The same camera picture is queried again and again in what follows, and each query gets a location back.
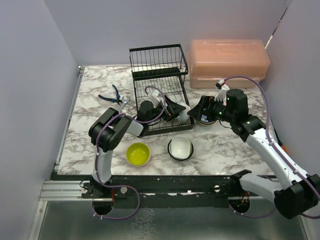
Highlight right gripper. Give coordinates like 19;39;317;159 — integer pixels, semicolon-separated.
187;94;236;123

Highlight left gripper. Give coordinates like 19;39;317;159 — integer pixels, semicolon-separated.
147;95;186;125

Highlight blue floral bowl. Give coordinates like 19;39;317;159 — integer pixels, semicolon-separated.
200;115;215;122

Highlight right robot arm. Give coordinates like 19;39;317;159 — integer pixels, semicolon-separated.
187;89;320;219

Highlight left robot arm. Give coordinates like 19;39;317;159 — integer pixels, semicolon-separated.
88;95;187;198

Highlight black rimmed bowl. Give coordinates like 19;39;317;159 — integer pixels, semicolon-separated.
167;139;194;161

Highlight pink plastic storage box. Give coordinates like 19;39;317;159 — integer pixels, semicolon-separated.
188;39;271;89

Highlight silver wrench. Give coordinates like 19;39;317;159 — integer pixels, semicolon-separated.
117;96;131;113

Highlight yellow-green bowl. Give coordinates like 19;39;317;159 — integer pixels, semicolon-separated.
126;142;151;167

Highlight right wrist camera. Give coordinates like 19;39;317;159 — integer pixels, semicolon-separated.
214;79;230;101

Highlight black wire dish rack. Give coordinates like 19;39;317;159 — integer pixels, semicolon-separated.
129;43;194;136

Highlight blue handled pliers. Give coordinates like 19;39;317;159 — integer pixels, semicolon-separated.
98;84;124;105

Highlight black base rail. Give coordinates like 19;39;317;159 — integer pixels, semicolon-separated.
50;172;256;209

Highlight aluminium frame rail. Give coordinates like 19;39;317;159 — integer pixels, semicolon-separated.
39;180;93;201

